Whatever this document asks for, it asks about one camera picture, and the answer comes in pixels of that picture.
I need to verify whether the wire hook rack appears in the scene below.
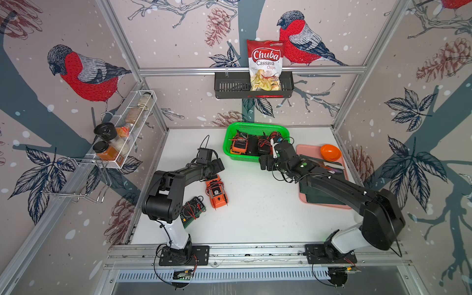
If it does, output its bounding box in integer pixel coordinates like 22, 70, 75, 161
43, 157, 111, 204

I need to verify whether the red multimeter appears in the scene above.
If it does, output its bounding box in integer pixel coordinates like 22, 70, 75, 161
268, 132, 284, 145

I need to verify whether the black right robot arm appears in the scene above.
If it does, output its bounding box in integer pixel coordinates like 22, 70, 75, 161
259, 141, 406, 261

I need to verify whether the green plastic basket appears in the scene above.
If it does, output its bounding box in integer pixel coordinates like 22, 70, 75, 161
222, 122, 290, 162

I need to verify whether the orange bowl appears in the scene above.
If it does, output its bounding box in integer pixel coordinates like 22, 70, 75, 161
320, 145, 342, 162

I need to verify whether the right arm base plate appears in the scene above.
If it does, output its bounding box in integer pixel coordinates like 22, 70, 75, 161
304, 243, 357, 265

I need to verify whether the black multimeter face down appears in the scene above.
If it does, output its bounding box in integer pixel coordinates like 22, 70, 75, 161
246, 135, 259, 157

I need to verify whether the orange spice jar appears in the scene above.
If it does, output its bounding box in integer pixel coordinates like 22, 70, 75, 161
92, 141, 119, 161

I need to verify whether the pink tray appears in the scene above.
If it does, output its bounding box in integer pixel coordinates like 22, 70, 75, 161
295, 143, 353, 210

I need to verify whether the black wall basket shelf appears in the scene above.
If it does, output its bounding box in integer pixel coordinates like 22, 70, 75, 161
214, 72, 295, 99

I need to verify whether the orange multimeter with leads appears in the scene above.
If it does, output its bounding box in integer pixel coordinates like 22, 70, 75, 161
230, 135, 248, 155

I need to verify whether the black lid spice jar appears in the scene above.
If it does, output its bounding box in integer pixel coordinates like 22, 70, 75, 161
93, 122, 118, 141

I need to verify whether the knife on board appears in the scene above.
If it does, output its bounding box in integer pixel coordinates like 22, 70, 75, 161
314, 158, 345, 174

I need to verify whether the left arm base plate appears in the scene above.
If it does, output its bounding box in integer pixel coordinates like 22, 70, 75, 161
157, 245, 210, 266

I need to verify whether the green multimeter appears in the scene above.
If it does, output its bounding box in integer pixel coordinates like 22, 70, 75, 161
180, 195, 207, 228

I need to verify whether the large orange multimeter face down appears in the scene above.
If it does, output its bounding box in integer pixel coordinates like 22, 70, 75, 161
205, 175, 228, 209

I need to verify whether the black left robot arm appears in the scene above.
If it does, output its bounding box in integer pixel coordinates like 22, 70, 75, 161
141, 147, 224, 261

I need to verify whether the white wire spice rack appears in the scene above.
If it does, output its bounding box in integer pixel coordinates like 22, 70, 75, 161
95, 90, 156, 169

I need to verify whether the black case with leads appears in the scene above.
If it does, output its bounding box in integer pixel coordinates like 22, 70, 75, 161
258, 135, 272, 156

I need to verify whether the Chuba cassava chips bag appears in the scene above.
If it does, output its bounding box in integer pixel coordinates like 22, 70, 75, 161
247, 40, 285, 91

